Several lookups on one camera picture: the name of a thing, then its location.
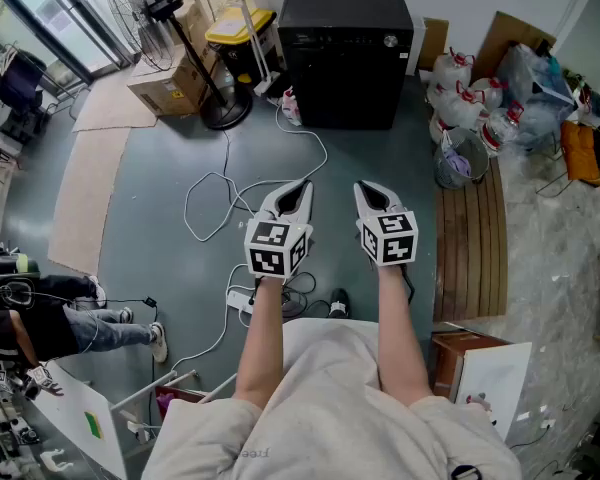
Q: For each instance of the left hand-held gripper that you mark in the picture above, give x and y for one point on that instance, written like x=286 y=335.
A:
x=272 y=248

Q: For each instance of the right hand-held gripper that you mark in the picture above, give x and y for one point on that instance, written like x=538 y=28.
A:
x=387 y=240

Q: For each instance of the person's right forearm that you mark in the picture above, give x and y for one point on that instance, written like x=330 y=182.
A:
x=402 y=338

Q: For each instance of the person's left forearm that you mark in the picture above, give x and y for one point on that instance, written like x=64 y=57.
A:
x=262 y=343

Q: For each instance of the black washing machine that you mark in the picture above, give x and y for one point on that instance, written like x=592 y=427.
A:
x=345 y=10

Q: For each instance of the purple cloth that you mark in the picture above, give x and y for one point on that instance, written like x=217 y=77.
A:
x=457 y=163

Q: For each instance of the pink and white packet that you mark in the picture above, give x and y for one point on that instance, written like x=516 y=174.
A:
x=291 y=105

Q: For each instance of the wooden slatted board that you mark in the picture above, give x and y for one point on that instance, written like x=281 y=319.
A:
x=470 y=248

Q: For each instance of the person's right black shoe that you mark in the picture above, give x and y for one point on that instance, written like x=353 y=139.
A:
x=339 y=303

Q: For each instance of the white power strip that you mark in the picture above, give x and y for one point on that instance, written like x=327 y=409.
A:
x=239 y=300

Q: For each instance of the metal mesh waste basket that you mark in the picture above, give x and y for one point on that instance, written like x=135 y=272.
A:
x=475 y=148

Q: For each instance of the white pole tool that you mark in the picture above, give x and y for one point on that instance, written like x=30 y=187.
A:
x=267 y=85

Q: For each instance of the white panel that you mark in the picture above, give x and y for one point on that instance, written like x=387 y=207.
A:
x=418 y=43

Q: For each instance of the large brown cardboard box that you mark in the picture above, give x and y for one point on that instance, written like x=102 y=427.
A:
x=172 y=85

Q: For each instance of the brown wooden box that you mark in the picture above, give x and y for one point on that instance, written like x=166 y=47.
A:
x=450 y=358

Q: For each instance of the small brown cardboard sheet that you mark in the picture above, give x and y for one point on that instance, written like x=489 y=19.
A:
x=436 y=43

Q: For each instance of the pile of clear plastic bags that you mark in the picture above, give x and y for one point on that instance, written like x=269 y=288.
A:
x=530 y=98

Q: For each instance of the flat beige cardboard sheet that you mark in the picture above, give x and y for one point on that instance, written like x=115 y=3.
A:
x=110 y=108
x=82 y=203

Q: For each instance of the orange bag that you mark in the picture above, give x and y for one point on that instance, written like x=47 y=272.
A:
x=580 y=153

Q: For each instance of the big brown cardboard panel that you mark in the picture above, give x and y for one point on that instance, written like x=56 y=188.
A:
x=505 y=33

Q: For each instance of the white board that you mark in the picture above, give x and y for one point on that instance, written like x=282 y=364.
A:
x=495 y=383

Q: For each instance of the person's beige shirt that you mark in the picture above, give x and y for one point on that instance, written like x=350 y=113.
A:
x=330 y=418

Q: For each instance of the white table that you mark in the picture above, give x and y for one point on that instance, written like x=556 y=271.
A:
x=75 y=398

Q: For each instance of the dark blue chair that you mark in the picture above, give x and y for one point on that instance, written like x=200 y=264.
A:
x=17 y=80

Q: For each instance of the black pedestal fan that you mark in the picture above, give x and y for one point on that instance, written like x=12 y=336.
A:
x=227 y=110

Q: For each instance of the white metal frame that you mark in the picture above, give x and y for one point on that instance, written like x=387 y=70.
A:
x=145 y=393

